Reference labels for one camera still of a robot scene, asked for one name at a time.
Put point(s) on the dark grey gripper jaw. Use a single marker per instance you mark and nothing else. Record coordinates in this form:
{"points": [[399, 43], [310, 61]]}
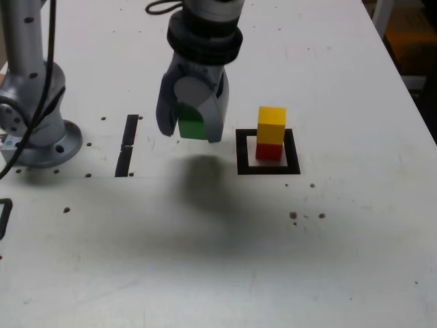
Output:
{"points": [[165, 102]]}

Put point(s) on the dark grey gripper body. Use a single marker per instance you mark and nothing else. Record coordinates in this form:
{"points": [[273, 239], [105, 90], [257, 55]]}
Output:
{"points": [[198, 70]]}

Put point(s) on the red cube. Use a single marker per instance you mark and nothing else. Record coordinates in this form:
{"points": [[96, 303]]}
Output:
{"points": [[269, 152]]}

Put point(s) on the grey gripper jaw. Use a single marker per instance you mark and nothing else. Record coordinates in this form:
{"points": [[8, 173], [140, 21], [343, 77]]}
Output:
{"points": [[193, 92]]}

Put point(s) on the white post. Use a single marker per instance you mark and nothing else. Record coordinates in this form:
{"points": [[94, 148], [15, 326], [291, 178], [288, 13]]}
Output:
{"points": [[382, 17]]}

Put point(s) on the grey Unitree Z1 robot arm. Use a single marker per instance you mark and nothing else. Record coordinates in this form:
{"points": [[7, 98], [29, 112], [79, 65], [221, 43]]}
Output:
{"points": [[24, 68]]}

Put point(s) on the black tape strip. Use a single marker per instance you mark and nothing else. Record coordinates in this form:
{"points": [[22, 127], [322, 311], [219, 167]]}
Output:
{"points": [[127, 147]]}

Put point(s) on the black tape square outline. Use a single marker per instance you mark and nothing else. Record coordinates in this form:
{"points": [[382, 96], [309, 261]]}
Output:
{"points": [[266, 170]]}

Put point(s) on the yellow cube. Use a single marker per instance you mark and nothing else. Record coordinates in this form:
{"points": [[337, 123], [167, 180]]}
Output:
{"points": [[271, 123]]}

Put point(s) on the green cube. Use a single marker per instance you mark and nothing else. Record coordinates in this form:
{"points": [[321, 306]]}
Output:
{"points": [[189, 128]]}

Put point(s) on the small grey box, blue sticker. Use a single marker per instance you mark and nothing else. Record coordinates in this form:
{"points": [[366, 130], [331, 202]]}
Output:
{"points": [[7, 150]]}

